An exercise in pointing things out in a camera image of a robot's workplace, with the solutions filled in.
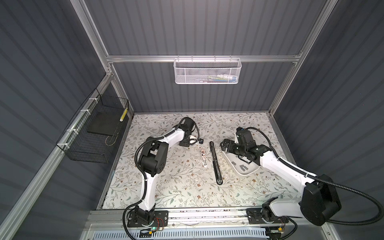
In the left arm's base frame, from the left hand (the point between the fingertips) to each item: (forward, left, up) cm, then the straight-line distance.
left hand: (184, 137), depth 102 cm
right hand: (-15, -25, +10) cm, 31 cm away
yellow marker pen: (-2, +33, +25) cm, 41 cm away
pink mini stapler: (-16, -12, -1) cm, 20 cm away
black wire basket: (-15, +44, +25) cm, 53 cm away
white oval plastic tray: (-22, -34, -2) cm, 41 cm away
